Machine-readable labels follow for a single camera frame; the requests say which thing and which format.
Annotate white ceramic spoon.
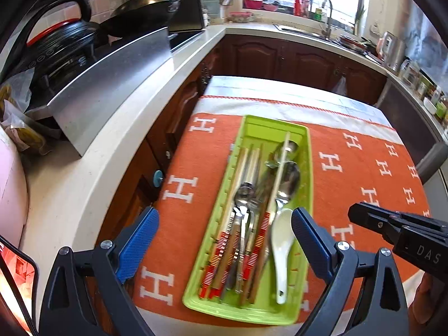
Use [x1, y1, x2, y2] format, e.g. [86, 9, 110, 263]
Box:
[270, 209, 295, 305]

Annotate large steel spoon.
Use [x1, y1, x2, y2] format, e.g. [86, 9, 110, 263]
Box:
[276, 161, 301, 212]

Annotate bamboo chopstick red-striped end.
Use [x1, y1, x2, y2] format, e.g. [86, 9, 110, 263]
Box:
[199, 148, 249, 299]

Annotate lime green utensil tray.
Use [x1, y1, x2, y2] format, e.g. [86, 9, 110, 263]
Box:
[183, 115, 314, 326]

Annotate steel fork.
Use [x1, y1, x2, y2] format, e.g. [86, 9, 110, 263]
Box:
[234, 182, 254, 293]

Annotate bamboo chopstick brown end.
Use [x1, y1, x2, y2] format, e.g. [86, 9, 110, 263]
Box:
[209, 147, 260, 298]

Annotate steel chopstick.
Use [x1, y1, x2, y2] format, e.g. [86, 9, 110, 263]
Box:
[220, 213, 242, 303]

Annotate kitchen faucet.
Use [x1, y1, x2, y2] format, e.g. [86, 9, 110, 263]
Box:
[321, 0, 333, 40]

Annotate orange H-pattern cloth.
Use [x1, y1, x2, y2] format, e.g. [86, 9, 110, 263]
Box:
[132, 74, 431, 324]

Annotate steel electric kettle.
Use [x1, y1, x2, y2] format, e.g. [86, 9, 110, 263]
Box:
[377, 31, 405, 75]

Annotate steel stove splash guard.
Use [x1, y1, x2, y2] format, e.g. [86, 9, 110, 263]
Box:
[27, 27, 172, 155]

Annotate red bottle on windowsill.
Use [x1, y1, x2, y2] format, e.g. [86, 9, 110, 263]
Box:
[293, 0, 302, 17]

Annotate black kettle red rim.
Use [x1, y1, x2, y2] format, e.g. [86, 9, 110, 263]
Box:
[7, 0, 107, 75]

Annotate black wok with lid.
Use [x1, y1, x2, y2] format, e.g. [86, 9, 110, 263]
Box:
[100, 0, 184, 38]

